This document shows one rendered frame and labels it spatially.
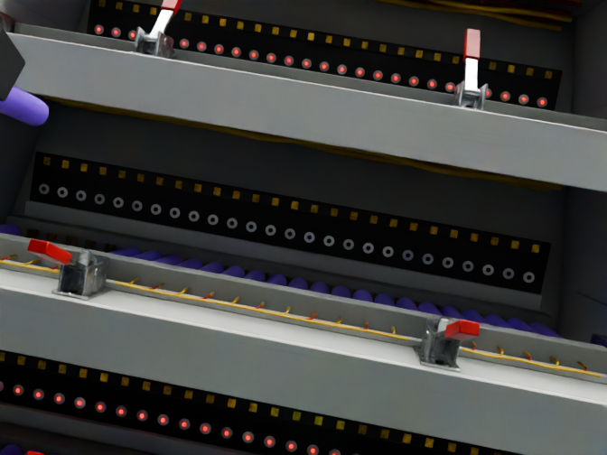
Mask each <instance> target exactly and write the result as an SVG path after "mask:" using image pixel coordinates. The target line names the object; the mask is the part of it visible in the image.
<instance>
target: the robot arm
mask: <svg viewBox="0 0 607 455"><path fill-rule="evenodd" d="M3 27H4V23H3V18H2V17H1V15H0V101H6V99H7V97H8V95H9V93H10V92H11V90H12V88H13V86H14V83H15V82H16V81H17V79H18V77H19V75H20V73H21V72H22V70H23V67H24V65H25V60H24V59H23V57H22V55H21V54H20V52H19V51H18V50H17V49H16V47H15V46H14V44H13V42H12V41H11V39H10V38H9V36H8V35H7V33H6V32H5V30H4V28H3Z"/></svg>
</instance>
